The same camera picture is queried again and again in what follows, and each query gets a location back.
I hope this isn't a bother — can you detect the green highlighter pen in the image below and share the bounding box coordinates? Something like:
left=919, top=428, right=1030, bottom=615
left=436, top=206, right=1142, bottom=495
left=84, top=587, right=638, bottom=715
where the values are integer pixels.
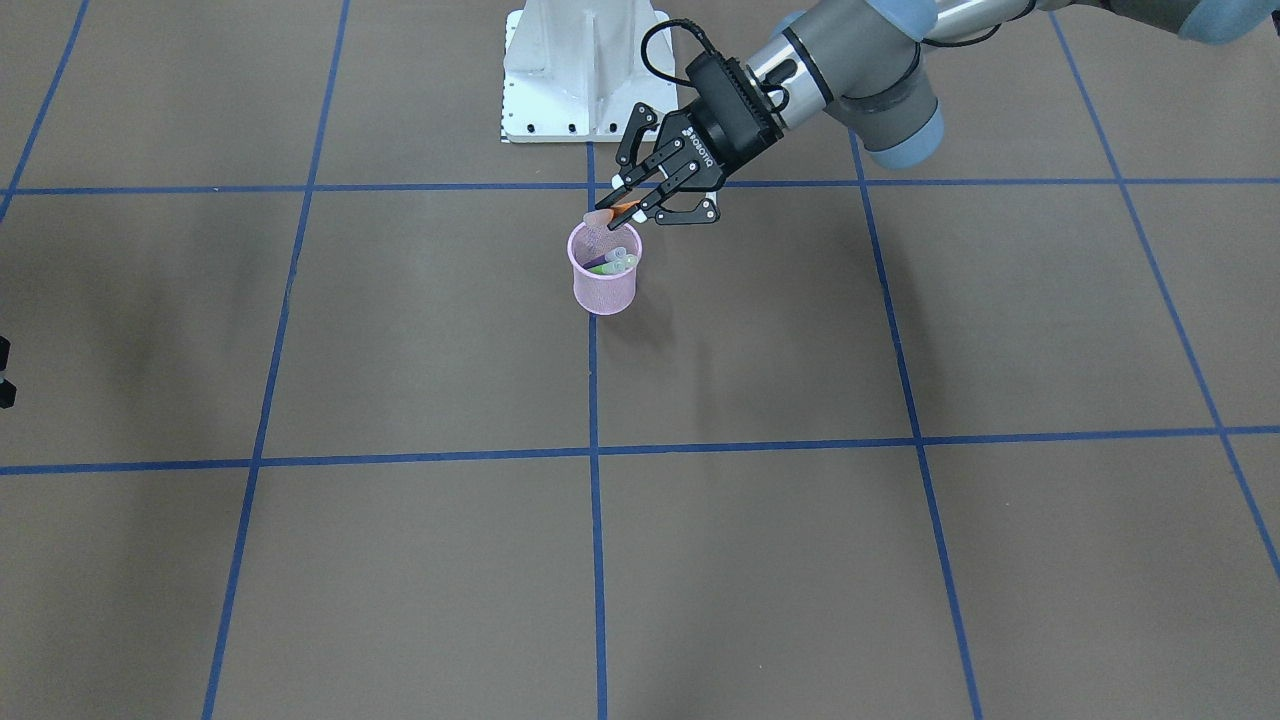
left=588, top=254, right=639, bottom=275

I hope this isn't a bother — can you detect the pink mesh pen holder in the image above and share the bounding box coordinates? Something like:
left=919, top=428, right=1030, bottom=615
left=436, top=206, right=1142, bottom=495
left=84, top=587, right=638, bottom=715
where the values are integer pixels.
left=566, top=222, right=643, bottom=316

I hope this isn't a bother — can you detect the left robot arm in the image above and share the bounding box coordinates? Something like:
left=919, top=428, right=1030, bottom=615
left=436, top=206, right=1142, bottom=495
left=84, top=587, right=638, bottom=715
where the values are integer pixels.
left=595, top=1, right=1061, bottom=229

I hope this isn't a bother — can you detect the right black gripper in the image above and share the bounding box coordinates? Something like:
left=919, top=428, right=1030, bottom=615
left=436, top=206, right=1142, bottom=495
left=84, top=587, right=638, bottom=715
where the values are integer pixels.
left=0, top=337, right=17, bottom=409

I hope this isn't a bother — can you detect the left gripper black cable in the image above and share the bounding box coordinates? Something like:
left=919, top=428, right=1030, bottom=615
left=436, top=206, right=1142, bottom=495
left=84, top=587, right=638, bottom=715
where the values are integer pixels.
left=641, top=18, right=721, bottom=106

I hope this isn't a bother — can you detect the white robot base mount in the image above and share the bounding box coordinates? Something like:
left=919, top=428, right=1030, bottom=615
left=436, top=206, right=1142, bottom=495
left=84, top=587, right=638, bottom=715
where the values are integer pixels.
left=500, top=1, right=678, bottom=143

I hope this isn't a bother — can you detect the purple highlighter pen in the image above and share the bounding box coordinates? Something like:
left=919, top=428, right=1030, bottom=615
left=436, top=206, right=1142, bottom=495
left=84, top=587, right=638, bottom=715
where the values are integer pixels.
left=582, top=246, right=628, bottom=272

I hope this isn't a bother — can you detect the orange highlighter pen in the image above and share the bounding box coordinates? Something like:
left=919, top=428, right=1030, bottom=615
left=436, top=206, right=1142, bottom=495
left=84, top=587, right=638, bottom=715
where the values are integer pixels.
left=582, top=201, right=645, bottom=232

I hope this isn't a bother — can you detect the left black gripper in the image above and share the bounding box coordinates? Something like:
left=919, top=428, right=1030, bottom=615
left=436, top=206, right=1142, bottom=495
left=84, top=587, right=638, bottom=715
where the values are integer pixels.
left=611, top=53, right=783, bottom=225

